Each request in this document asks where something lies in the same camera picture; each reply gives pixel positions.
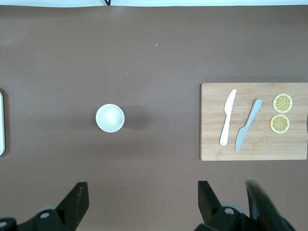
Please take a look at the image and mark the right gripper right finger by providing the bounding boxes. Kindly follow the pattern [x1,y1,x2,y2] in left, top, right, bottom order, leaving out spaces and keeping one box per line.
[194,180,249,231]

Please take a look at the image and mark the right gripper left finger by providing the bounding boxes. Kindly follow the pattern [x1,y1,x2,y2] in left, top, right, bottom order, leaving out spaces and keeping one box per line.
[33,181,90,231]

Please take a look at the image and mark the white plastic cup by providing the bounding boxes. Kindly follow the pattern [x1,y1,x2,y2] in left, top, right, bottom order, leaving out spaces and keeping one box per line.
[95,103,126,133]

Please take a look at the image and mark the bamboo cutting board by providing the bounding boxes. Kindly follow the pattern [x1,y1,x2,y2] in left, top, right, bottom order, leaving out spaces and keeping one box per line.
[200,82,308,162]

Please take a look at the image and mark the grey plastic knife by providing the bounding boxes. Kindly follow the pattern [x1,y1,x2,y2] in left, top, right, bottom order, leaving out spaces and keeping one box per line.
[235,98,263,153]

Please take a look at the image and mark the white plastic knife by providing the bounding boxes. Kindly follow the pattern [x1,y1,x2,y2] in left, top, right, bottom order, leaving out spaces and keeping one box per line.
[219,89,237,146]

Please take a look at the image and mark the white tray with bear print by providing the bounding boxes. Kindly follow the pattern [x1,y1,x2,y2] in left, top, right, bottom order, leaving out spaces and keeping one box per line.
[0,89,6,157]

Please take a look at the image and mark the yellow lemon slice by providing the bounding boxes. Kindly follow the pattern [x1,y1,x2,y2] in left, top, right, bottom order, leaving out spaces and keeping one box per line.
[269,114,291,134]
[272,93,294,114]

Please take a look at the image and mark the brown table cover sheet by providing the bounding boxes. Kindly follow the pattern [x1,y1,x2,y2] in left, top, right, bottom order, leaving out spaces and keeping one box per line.
[0,4,308,231]

